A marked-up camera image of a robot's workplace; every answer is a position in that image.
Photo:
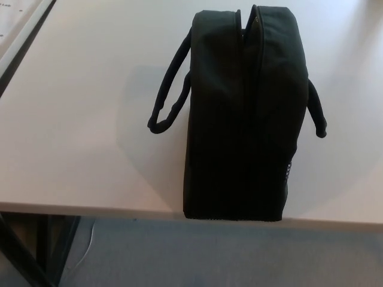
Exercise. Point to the black fabric lunch bag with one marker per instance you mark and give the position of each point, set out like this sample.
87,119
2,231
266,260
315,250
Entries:
224,119

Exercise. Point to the black desk leg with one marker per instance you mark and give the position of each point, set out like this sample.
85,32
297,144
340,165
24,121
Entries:
58,239

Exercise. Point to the black slanted bar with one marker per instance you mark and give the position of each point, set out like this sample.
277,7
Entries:
18,248

